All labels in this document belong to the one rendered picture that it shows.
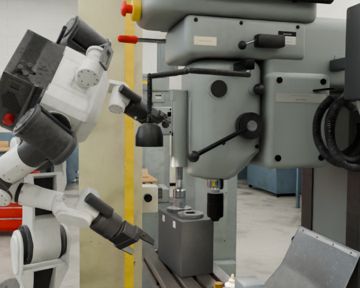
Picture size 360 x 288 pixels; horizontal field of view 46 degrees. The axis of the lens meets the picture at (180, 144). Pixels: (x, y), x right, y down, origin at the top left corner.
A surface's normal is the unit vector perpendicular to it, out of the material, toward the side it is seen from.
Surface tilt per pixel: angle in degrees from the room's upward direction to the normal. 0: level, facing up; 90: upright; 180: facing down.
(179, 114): 90
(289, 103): 90
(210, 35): 90
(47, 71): 57
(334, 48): 90
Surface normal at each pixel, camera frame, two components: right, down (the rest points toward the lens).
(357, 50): -0.97, 0.00
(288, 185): 0.25, 0.05
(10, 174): -0.12, 0.67
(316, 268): -0.86, -0.45
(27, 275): 0.60, 0.16
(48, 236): 0.60, -0.12
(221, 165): 0.22, 0.51
